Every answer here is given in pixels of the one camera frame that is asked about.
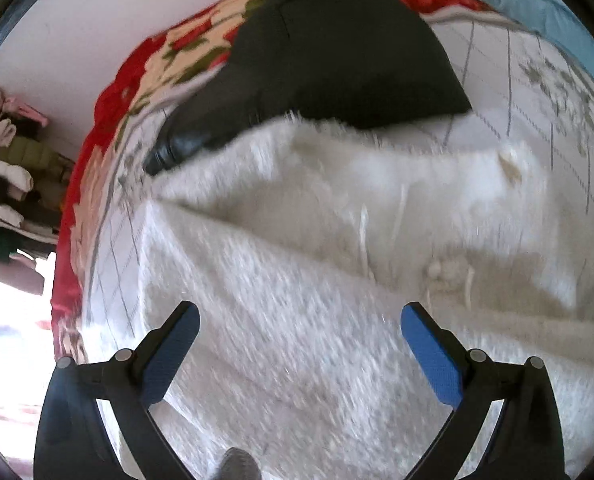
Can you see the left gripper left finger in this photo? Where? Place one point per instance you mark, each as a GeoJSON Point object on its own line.
{"type": "Point", "coordinates": [72, 441]}

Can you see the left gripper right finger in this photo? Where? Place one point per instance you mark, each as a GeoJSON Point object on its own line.
{"type": "Point", "coordinates": [526, 441]}

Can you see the white fuzzy sweater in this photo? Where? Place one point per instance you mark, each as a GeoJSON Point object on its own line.
{"type": "Point", "coordinates": [301, 244]}

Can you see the pile of clothes on shelf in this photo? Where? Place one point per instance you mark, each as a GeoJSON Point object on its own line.
{"type": "Point", "coordinates": [34, 180]}

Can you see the white quilted floral sheet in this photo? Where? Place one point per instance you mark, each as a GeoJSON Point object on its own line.
{"type": "Point", "coordinates": [522, 89]}

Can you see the red floral blanket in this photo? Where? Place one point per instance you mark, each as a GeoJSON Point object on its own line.
{"type": "Point", "coordinates": [192, 47]}

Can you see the black garment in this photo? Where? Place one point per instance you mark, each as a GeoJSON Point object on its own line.
{"type": "Point", "coordinates": [369, 64]}

